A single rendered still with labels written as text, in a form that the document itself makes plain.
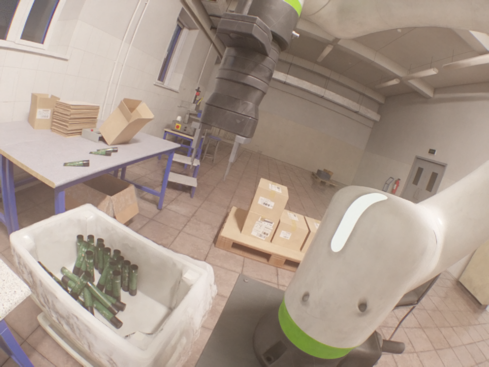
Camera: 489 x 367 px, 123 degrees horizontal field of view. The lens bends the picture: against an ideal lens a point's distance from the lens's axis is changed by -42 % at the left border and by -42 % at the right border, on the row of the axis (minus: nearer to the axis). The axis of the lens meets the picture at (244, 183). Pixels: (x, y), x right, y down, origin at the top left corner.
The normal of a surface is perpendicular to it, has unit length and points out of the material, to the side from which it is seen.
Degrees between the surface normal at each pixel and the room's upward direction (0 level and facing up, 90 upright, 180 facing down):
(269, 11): 90
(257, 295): 0
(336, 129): 90
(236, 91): 99
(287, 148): 90
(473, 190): 75
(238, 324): 0
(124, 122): 90
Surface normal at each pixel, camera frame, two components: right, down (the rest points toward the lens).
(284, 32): 0.64, 0.41
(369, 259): -0.61, 0.00
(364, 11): -0.71, 0.70
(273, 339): -0.78, -0.45
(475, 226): -0.69, 0.20
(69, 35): -0.08, 0.25
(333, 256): -0.86, -0.15
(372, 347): 0.31, -0.91
